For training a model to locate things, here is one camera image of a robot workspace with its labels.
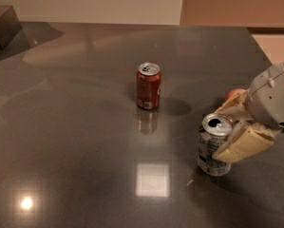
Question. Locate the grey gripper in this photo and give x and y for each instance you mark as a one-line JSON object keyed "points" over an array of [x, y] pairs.
{"points": [[271, 99]]}

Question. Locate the silver 7up can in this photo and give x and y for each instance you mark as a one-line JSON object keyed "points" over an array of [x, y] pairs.
{"points": [[213, 132]]}

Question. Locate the red soda can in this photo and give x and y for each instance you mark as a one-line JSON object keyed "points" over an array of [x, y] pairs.
{"points": [[148, 78]]}

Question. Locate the red apple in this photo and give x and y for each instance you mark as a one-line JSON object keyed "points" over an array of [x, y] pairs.
{"points": [[234, 94]]}

